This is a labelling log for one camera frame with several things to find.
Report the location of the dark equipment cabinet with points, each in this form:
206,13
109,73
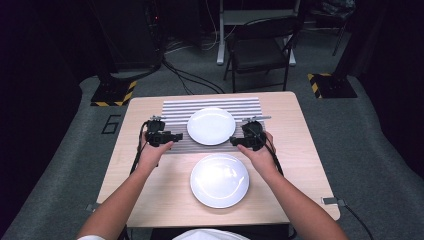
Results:
130,33

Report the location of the large white plate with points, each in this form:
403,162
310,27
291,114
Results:
220,181

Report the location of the person's left hand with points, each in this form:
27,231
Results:
151,156

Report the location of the person's white shirt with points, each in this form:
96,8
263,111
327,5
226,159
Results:
210,235

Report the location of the person's right hand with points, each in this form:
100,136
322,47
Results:
261,160

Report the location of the black folding chair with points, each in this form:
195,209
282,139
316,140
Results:
256,50

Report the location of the grey table clamp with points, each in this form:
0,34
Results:
91,207
331,200

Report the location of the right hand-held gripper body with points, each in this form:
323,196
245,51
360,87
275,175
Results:
255,133

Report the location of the striped grey woven placemat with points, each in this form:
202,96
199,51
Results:
176,111

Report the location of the small white plate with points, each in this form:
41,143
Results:
211,126

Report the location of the white desk frame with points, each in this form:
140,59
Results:
220,36

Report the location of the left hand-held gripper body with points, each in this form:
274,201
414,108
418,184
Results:
156,131

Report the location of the black stand base striped edge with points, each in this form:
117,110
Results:
333,86
113,93

